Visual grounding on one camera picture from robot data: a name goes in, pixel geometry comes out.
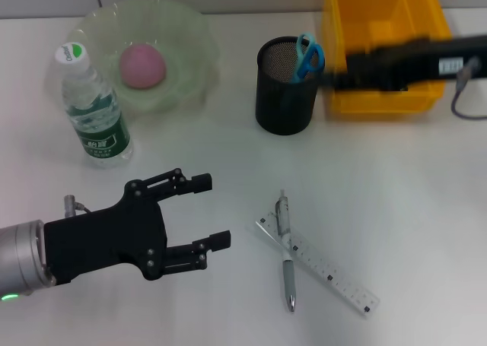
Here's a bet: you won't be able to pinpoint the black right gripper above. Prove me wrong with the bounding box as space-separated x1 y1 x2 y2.
319 33 487 94

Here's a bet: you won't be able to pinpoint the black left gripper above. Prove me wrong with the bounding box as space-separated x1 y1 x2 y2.
43 167 232 286

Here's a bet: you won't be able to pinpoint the blue safety scissors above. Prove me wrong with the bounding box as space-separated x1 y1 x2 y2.
291 33 325 84

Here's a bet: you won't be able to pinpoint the grey retractable pen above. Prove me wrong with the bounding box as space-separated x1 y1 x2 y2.
274 189 297 313

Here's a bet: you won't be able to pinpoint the clear water bottle green label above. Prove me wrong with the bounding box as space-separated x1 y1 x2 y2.
53 41 135 169

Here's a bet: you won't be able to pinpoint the pink peach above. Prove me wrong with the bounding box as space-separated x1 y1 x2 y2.
119 44 167 90

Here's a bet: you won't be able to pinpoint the black mesh pen cup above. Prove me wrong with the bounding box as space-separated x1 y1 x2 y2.
255 37 326 136

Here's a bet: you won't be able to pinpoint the pale green glass fruit plate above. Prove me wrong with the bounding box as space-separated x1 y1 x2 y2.
45 0 221 129

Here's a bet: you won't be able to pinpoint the clear plastic ruler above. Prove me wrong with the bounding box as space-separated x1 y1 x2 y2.
255 213 381 316

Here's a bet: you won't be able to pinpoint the yellow plastic storage bin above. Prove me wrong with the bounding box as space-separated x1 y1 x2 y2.
321 0 454 115

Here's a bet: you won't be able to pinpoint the right gripper cable with connector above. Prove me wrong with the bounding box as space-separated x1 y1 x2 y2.
450 56 487 121

